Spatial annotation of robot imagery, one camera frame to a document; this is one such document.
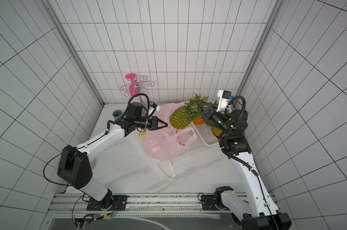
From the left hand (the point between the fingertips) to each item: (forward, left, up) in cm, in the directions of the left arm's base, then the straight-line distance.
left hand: (165, 127), depth 76 cm
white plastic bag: (-14, -1, -23) cm, 27 cm away
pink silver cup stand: (+30, +20, +4) cm, 36 cm away
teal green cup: (+25, +40, -19) cm, 51 cm away
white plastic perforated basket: (+12, -28, -24) cm, 39 cm away
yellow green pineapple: (+9, -33, -16) cm, 38 cm away
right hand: (+1, -15, +20) cm, 25 cm away
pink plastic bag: (-4, 0, -10) cm, 11 cm away
